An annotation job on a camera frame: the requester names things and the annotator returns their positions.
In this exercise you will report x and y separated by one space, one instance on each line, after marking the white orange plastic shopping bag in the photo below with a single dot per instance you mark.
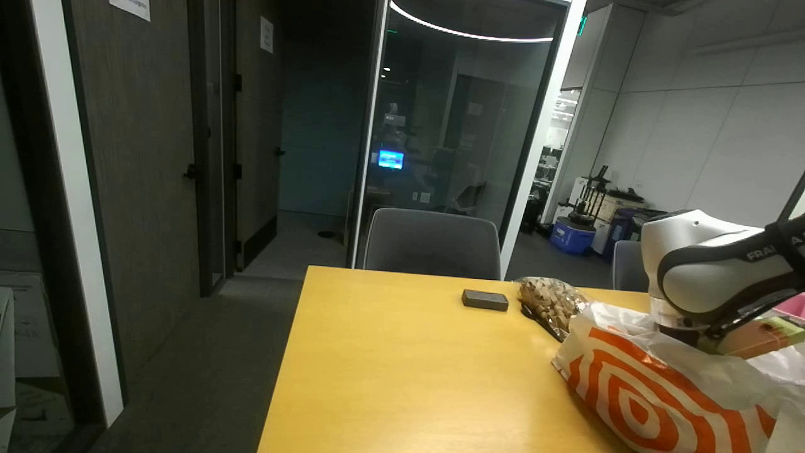
656 393

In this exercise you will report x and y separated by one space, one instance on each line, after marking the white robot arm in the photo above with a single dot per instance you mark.
712 266

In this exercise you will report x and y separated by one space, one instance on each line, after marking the grey office chair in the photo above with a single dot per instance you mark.
431 241
628 266

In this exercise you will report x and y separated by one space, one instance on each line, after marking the blue lit monitor screen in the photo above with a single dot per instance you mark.
390 159

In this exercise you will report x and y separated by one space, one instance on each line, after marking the small black rectangular case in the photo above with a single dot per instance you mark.
485 300

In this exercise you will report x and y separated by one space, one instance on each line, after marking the clear bag of brown snacks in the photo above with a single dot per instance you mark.
544 302

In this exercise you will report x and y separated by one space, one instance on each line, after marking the blue storage tub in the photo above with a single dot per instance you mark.
571 236

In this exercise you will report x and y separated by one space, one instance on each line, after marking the black tripod stand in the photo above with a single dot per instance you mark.
599 191

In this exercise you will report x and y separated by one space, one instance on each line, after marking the pink box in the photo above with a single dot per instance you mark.
795 307

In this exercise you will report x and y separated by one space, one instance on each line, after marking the white paper wall sign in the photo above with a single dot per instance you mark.
130 6
266 34

